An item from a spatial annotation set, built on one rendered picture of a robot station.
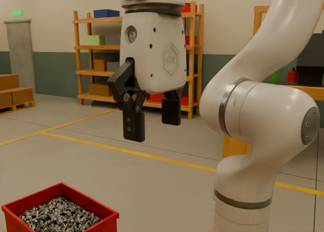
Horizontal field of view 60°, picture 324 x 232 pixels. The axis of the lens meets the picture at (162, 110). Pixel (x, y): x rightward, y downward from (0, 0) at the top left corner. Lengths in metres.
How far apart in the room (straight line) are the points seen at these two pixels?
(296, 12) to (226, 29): 5.20
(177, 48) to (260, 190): 0.33
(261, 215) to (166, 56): 0.39
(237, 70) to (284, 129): 0.17
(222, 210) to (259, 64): 0.30
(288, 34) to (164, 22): 0.30
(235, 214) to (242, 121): 0.19
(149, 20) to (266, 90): 0.26
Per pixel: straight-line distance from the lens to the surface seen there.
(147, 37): 0.34
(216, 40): 5.85
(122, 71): 0.33
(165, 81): 0.36
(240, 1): 5.79
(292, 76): 5.43
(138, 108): 0.35
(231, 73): 0.59
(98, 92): 6.85
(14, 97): 7.02
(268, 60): 0.60
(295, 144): 0.51
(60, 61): 8.44
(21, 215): 1.07
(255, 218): 0.61
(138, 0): 0.36
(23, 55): 9.58
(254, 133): 0.51
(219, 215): 0.63
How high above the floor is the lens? 1.41
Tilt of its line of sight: 13 degrees down
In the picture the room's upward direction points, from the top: straight up
